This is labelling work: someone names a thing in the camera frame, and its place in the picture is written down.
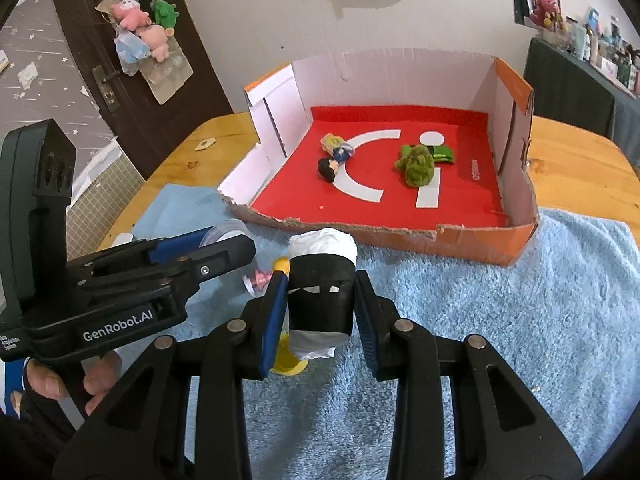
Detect black and white sock roll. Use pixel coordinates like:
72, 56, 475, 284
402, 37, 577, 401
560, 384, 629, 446
286, 227, 358, 361

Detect green plush toy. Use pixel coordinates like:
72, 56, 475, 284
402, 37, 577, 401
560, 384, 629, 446
151, 0, 180, 30

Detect side table with dark cloth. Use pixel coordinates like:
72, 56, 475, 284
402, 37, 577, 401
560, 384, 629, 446
522, 37, 640, 171

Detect pink plush toy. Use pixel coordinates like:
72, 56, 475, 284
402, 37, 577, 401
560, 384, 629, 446
111, 0, 152, 31
137, 25, 176, 62

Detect clear hanging paper bag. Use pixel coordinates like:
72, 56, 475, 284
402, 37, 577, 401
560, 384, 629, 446
140, 52, 193, 106

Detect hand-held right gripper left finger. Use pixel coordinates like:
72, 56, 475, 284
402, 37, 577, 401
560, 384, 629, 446
52, 270, 291, 480

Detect orange cardboard box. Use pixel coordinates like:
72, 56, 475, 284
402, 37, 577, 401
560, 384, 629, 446
217, 49, 540, 267

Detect person's left forearm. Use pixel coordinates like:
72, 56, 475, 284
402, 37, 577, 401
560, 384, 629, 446
0, 392, 86, 480

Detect blue face mask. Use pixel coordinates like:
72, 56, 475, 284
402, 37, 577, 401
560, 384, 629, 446
115, 30, 151, 77

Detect person's left hand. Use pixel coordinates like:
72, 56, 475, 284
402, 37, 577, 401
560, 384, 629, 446
11, 351, 123, 417

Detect pink bunny plush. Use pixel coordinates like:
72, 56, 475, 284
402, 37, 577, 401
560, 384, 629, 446
531, 0, 568, 31

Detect clear plastic lid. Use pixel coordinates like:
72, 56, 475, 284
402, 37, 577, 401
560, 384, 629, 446
200, 219, 250, 251

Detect green packets with black band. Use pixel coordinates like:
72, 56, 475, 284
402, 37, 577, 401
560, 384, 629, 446
422, 144, 456, 165

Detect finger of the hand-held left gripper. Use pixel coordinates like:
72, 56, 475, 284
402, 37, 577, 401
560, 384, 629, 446
97, 230, 215, 267
75, 236, 257, 311

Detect green yarn ball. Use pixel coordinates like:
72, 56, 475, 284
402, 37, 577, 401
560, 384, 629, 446
394, 144, 435, 188

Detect light blue towel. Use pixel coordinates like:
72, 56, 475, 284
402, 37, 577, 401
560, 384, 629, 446
97, 182, 640, 480

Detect black-haired blue figurine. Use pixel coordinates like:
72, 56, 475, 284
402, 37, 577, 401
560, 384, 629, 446
318, 145, 356, 181

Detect yellow-haired pink figurine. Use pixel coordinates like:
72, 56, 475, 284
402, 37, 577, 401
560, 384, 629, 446
242, 257, 292, 296

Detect yellow bottle cap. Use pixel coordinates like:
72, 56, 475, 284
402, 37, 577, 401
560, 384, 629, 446
270, 337, 308, 376

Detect dark brown door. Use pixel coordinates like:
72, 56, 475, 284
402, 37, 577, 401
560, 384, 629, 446
46, 0, 235, 181

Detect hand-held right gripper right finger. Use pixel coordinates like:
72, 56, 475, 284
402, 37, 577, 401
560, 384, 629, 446
352, 270, 586, 480

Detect metal door handle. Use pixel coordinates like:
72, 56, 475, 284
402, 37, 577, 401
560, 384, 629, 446
91, 66, 121, 107

